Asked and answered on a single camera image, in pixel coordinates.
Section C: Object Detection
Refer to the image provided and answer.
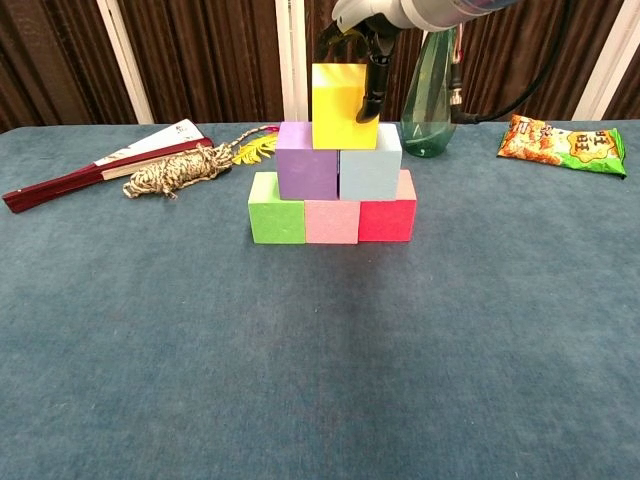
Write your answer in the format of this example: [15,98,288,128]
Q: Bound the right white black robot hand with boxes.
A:
[315,0,416,124]

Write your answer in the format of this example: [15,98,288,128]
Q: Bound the yellow foam cube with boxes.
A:
[311,62,380,151]

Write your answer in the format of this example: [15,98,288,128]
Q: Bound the light blue foam cube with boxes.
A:
[337,122,404,202]

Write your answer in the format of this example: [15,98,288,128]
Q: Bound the purple foam cube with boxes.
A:
[274,121,341,202]

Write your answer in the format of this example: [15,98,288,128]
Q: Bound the red foam cube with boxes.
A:
[357,168,418,244]

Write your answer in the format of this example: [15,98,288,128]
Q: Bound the pink foam cube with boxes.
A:
[303,198,362,246]

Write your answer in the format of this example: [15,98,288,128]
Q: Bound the green foam cube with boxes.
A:
[247,171,307,246]

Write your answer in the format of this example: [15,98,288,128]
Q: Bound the green plastic spray bottle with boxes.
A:
[400,27,460,159]

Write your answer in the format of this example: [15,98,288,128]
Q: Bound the dark brown curtain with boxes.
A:
[0,0,640,132]

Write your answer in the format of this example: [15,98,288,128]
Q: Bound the yellow feather shuttlecock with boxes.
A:
[231,125,280,168]

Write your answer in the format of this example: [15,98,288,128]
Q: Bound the orange green snack bag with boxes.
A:
[496,114,628,180]

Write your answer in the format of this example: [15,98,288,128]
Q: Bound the red and white folding fan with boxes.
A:
[2,118,215,215]

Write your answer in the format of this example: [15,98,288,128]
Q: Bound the blue felt table cover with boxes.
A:
[0,119,640,480]

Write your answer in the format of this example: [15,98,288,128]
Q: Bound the white partition frame post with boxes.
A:
[572,0,640,120]
[274,0,314,123]
[96,0,155,125]

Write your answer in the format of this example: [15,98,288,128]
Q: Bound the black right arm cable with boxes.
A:
[449,0,574,125]

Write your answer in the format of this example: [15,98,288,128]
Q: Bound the beige braided rope bundle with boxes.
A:
[122,127,271,200]

